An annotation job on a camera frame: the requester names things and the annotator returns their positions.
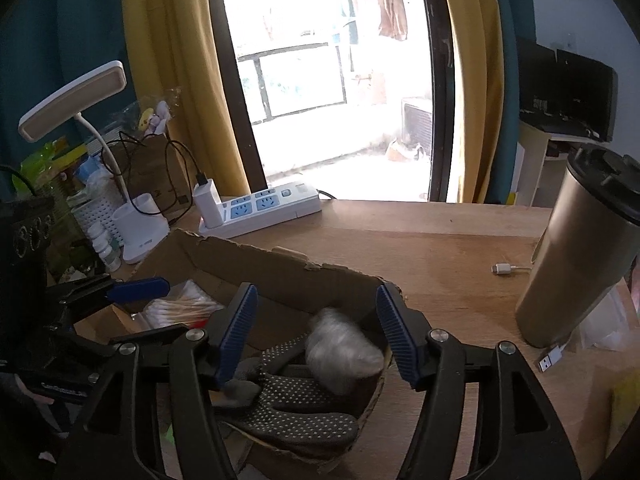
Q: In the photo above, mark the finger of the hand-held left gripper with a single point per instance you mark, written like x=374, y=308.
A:
x=142, y=289
x=125, y=335

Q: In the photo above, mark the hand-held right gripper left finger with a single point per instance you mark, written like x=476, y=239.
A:
x=235, y=340

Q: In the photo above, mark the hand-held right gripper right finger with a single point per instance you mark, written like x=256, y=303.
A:
x=400, y=340

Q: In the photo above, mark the bag of cotton swabs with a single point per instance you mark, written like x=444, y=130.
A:
x=175, y=305

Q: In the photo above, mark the white plastic ball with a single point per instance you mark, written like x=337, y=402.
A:
x=345, y=355

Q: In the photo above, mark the brown cardboard box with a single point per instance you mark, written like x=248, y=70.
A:
x=280, y=270

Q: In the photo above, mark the small white pill bottle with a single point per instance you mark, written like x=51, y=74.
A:
x=97, y=235
x=112, y=257

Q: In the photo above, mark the white desk lamp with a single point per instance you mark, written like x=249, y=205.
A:
x=145, y=232

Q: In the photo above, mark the white perforated basket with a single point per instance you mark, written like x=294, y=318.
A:
x=95, y=210

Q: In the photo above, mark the white charger plug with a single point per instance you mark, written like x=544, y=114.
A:
x=207, y=205

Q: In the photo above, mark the brown cardboard carton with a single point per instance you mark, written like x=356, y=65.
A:
x=150, y=180

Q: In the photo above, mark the blue plastic packet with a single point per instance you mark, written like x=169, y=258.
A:
x=92, y=167

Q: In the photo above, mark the white power strip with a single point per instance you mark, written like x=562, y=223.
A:
x=265, y=210

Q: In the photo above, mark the green food packet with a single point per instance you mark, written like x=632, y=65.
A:
x=45, y=165

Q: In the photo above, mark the small plush toy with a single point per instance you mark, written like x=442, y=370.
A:
x=155, y=117

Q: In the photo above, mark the steel tumbler with black lid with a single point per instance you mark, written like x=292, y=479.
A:
x=575, y=250

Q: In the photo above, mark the clear plastic bag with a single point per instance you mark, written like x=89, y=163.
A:
x=610, y=320

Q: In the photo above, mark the white computer desk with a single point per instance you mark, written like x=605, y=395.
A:
x=535, y=170

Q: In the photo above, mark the outdoor air conditioner unit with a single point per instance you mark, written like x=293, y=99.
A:
x=417, y=122

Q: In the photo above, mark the yellow curtain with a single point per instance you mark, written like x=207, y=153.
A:
x=165, y=60
x=475, y=85

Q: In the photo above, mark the teal curtain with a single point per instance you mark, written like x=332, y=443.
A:
x=60, y=25
x=510, y=60

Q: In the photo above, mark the black computer monitor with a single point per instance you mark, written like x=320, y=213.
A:
x=535, y=70
x=585, y=90

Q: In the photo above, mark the hanging brown shirt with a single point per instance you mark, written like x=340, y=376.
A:
x=392, y=5

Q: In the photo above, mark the dark sliding door frame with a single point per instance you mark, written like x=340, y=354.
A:
x=440, y=85

